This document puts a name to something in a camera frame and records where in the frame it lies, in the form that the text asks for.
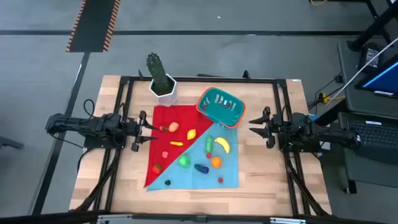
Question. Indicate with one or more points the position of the green toy pear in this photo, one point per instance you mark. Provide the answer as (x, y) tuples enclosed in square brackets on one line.
[(184, 160)]

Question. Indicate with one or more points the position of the silver aluminium rail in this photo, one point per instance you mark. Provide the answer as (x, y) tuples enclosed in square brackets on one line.
[(124, 218)]

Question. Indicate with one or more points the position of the white hexagonal plant pot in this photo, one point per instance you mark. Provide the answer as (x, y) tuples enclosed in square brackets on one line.
[(168, 99)]

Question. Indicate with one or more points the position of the yellow power plug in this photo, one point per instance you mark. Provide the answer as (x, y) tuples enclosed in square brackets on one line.
[(325, 99)]

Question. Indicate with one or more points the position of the black laptop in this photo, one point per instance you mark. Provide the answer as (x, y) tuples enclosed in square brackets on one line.
[(370, 137)]

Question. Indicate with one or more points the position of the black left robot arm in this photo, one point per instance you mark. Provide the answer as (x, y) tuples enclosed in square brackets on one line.
[(77, 124)]

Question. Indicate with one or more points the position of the red cloth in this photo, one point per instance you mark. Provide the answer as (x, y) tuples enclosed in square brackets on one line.
[(183, 118)]

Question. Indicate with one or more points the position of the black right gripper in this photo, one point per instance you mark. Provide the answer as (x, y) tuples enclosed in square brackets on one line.
[(273, 127)]

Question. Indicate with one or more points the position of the black power adapter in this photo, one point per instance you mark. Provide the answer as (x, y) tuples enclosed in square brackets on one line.
[(371, 57)]

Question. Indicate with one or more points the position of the grey furniture leg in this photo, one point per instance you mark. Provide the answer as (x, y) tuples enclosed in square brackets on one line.
[(11, 143)]

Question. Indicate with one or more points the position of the monitor with blue screen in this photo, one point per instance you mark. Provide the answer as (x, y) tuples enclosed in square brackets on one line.
[(384, 79)]

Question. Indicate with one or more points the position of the yellow toy lemon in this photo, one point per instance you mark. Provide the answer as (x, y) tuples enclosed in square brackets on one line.
[(191, 134)]

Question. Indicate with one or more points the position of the small red toy strawberry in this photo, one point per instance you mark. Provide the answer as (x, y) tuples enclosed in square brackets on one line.
[(163, 127)]

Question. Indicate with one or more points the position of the grey rolling desk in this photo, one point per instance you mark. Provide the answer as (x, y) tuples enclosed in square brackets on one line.
[(351, 102)]

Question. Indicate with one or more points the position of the yellow toy banana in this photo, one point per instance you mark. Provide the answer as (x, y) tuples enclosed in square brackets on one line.
[(224, 143)]

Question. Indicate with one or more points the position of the large red toy strawberry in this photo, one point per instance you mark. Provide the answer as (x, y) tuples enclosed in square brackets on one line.
[(156, 169)]

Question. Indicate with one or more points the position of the purple toy eggplant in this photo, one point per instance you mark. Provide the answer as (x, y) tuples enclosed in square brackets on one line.
[(201, 168)]

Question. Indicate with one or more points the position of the green toy cucumber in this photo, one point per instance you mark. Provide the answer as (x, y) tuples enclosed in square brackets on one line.
[(209, 144)]

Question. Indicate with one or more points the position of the orange toy orange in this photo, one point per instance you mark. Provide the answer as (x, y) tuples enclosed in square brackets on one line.
[(216, 162)]

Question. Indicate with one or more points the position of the red toy raspberry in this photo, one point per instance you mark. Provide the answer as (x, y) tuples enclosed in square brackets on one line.
[(220, 180)]

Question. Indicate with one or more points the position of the light blue cloth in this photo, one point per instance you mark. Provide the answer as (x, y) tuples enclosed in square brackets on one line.
[(199, 180)]

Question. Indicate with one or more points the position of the pink toy apple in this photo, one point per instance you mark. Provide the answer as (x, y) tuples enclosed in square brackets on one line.
[(164, 154)]

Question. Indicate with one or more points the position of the black hazard-striped floor mat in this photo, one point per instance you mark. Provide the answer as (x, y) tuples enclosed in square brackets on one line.
[(93, 25)]

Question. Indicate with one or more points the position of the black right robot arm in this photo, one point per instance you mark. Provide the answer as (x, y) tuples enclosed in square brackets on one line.
[(326, 135)]

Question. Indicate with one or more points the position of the teal basket with orange rim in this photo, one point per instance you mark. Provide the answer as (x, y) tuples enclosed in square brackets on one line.
[(220, 107)]

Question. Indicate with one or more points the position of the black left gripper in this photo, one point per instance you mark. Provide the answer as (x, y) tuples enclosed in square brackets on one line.
[(132, 127)]

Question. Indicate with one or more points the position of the dark toy blackberry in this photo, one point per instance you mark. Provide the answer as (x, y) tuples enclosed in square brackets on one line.
[(167, 182)]

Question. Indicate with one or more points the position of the tan toy potato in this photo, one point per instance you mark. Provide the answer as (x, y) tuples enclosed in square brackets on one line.
[(173, 127)]

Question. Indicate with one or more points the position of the black stand pole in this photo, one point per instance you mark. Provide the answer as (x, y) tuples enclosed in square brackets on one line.
[(373, 29)]

